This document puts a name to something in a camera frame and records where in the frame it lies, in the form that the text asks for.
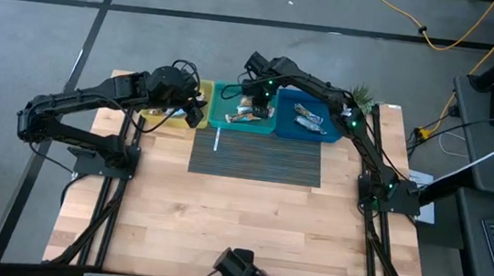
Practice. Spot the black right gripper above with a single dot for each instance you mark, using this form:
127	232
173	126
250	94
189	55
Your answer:
259	91

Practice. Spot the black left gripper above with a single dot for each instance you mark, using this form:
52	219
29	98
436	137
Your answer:
194	116

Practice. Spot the blue silver granola bar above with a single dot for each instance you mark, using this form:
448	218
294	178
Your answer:
308	113

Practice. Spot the white green snack packet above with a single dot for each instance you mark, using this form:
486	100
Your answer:
310	125

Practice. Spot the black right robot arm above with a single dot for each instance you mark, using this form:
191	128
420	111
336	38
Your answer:
365	146

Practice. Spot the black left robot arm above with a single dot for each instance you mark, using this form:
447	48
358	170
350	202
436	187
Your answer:
72	96

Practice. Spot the yellow plastic bin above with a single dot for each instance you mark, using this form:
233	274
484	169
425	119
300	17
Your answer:
206	106

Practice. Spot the teal plastic bin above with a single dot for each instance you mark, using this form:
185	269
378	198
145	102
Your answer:
221	119

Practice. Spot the blue plastic bin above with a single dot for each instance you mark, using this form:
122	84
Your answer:
285	128

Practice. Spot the white strip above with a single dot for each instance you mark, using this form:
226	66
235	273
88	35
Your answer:
217	139

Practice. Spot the dark ribbed mat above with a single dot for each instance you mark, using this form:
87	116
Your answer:
263	158

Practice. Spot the spiky green plant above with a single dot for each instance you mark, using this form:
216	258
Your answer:
362	98

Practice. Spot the white paper sheet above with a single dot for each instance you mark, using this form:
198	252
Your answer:
425	212

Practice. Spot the black diagonal pole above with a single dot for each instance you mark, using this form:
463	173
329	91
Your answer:
454	180

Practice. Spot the black aluminium frame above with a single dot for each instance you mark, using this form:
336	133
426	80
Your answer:
7	271

